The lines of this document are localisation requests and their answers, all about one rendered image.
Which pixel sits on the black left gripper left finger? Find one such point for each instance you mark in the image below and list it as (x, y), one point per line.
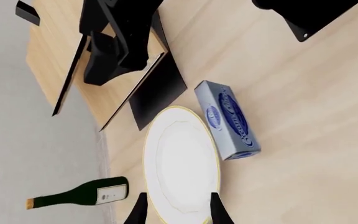
(138, 213)

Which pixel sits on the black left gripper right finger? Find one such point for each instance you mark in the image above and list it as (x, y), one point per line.
(218, 213)

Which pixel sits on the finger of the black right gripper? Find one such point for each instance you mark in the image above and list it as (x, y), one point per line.
(132, 93)
(70, 77)

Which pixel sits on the flat black stove plate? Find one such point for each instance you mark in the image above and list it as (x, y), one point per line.
(158, 98)

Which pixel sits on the white plate with gold rim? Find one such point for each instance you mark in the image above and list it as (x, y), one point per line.
(182, 163)

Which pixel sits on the dark green wine bottle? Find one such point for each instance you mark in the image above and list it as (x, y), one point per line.
(82, 194)

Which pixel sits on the grey-blue printed food box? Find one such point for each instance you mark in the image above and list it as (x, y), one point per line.
(228, 126)

